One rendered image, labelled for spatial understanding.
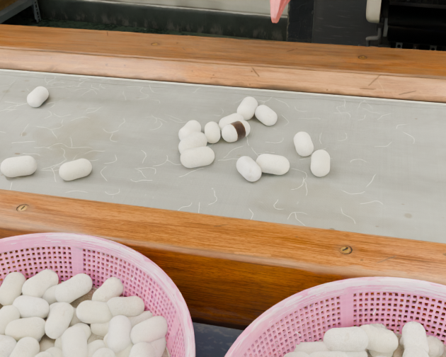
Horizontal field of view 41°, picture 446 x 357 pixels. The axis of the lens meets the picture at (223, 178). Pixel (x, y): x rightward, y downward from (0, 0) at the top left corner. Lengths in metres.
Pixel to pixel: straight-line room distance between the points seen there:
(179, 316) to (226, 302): 0.09
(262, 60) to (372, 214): 0.33
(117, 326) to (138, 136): 0.30
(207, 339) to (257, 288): 0.07
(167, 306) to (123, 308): 0.04
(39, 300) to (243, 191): 0.23
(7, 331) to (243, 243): 0.20
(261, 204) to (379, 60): 0.33
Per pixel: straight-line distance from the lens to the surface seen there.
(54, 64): 0.91
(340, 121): 0.74
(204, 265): 0.52
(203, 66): 0.84
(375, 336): 0.48
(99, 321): 0.51
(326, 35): 1.62
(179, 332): 0.46
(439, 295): 0.50
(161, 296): 0.49
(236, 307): 0.55
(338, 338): 0.48
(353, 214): 0.59
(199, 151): 0.64
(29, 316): 0.53
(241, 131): 0.69
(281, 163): 0.63
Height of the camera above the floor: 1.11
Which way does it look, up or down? 35 degrees down
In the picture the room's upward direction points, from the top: 2 degrees counter-clockwise
